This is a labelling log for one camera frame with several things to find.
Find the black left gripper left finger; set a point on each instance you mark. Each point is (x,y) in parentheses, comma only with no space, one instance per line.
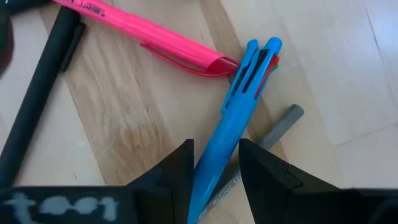
(174,186)

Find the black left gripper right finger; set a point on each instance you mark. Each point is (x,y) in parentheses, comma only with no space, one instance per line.
(270,189)

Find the grey pen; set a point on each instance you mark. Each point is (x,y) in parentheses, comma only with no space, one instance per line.
(280,127)

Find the blue multicolour click pen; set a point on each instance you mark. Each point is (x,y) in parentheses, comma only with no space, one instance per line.
(230,130)

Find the black click pen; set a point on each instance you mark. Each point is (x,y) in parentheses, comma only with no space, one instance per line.
(34,102)

